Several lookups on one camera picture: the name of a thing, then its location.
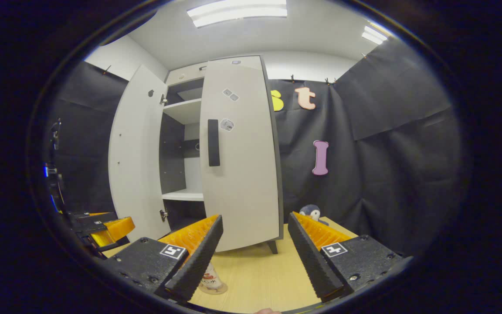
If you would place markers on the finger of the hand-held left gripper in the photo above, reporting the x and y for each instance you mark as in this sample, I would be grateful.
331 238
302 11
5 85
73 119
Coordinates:
116 229
94 222

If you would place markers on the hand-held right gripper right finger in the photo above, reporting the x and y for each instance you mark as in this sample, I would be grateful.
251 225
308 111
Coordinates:
312 261

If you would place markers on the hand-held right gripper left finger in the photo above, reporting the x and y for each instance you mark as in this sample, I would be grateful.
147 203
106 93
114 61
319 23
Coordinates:
198 261

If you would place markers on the clear plastic bottle red label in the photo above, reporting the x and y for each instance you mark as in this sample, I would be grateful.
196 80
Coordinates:
211 277

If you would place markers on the round cork coaster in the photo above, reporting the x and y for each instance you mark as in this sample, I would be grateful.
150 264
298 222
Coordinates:
221 289

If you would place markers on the cabinet door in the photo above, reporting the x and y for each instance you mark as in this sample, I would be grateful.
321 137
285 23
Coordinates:
135 152
242 183

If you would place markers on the grey white cabinet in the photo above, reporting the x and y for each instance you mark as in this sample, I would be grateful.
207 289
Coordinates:
171 152

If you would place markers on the white cabinet shelf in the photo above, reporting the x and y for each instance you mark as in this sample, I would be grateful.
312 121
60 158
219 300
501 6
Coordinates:
188 111
185 195

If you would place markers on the penguin plush toy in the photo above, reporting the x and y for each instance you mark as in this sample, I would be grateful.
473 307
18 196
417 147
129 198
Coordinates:
312 211

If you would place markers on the black backdrop cloth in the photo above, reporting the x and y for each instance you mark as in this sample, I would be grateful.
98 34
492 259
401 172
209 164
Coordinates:
386 183

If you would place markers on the small ceiling light panel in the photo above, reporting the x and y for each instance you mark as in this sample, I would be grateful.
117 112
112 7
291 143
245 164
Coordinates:
375 35

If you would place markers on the large ceiling light panel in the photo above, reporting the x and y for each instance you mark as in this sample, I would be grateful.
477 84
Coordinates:
238 12

